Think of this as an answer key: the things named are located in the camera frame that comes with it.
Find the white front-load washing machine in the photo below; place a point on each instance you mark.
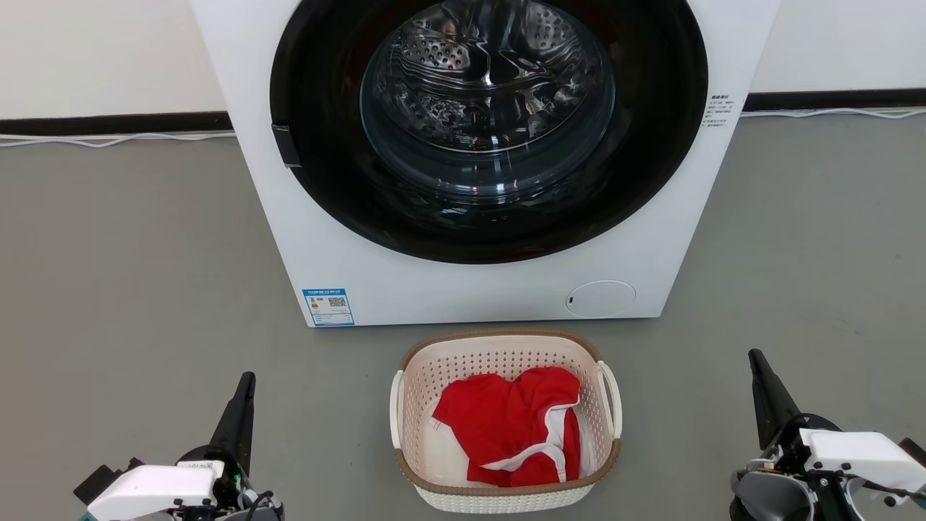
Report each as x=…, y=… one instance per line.
x=470, y=289

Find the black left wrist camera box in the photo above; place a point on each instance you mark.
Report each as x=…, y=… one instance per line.
x=98, y=481

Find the red and white garment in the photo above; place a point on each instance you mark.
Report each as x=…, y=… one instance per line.
x=499, y=420

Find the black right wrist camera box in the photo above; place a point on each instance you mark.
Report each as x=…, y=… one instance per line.
x=915, y=450

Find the blue energy label sticker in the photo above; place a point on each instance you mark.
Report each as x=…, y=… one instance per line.
x=328, y=307

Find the steel washing drum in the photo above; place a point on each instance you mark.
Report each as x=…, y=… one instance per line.
x=492, y=65

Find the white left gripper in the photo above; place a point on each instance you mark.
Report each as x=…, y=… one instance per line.
x=159, y=485

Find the round black glass washer door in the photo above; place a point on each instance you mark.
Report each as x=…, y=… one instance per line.
x=651, y=145

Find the cream perforated laundry basket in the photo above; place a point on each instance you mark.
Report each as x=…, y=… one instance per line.
x=434, y=376

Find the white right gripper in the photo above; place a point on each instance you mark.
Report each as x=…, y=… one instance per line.
x=861, y=456

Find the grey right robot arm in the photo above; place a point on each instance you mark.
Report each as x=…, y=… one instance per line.
x=770, y=496

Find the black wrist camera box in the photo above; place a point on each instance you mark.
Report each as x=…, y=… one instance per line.
x=98, y=481
x=915, y=450

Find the small black text label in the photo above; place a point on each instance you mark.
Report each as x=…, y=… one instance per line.
x=718, y=110

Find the round white filter cover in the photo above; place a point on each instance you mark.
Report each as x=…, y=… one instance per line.
x=600, y=299

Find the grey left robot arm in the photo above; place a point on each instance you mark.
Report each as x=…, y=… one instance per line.
x=266, y=510

